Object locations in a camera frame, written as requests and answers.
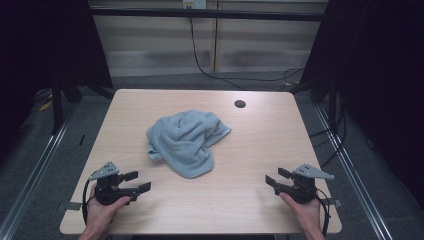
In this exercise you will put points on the grey-blue towel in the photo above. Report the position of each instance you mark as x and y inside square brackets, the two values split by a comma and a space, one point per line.
[186, 143]

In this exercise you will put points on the black metal stand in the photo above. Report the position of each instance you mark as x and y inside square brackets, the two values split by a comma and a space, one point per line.
[57, 106]

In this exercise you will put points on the dark round table grommet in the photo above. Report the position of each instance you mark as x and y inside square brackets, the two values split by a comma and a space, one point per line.
[240, 103]

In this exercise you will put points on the black horizontal crossbar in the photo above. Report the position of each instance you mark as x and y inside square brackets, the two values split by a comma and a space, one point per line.
[150, 13]

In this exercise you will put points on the person's right hand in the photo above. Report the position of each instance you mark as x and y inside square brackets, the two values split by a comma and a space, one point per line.
[308, 215]

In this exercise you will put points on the dark curtain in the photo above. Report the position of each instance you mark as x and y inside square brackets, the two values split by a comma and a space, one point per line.
[383, 83]
[40, 50]

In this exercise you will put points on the silver floor rail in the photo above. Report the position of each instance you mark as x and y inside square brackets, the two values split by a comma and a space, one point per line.
[33, 173]
[353, 173]

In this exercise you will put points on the yellow floor item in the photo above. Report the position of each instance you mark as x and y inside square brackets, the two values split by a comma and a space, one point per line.
[45, 106]

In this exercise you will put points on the person's left hand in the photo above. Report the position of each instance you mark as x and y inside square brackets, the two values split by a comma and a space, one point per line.
[100, 215]

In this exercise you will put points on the white wall socket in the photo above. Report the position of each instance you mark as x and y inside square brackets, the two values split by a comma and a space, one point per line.
[195, 4]

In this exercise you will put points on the small black floor item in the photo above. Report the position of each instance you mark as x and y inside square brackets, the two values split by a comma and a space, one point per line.
[82, 140]

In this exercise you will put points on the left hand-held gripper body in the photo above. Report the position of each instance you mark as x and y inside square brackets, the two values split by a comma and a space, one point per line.
[110, 195]

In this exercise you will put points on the grey tape strip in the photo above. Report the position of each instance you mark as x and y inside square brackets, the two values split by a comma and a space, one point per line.
[71, 206]
[333, 202]

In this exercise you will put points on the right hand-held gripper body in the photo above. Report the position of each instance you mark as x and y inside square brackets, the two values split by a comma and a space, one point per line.
[301, 191]

